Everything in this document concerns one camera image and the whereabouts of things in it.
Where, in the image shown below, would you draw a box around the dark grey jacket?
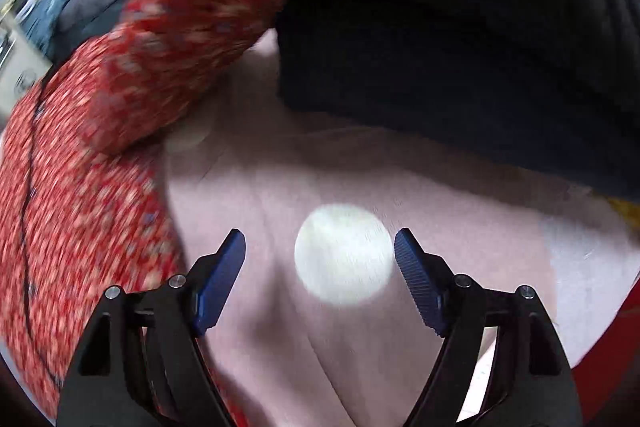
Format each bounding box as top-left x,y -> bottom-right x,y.
49,0 -> 127,63

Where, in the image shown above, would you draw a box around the black folded garment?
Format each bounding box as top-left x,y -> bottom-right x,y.
274,0 -> 639,200

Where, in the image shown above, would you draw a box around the pink polka dot bedsheet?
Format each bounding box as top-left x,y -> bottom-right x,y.
163,32 -> 639,426

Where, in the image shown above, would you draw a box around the red floral padded coat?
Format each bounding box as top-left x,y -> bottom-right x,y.
1,0 -> 284,416

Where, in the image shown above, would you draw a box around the mustard yellow garment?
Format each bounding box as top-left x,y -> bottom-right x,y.
608,198 -> 640,230

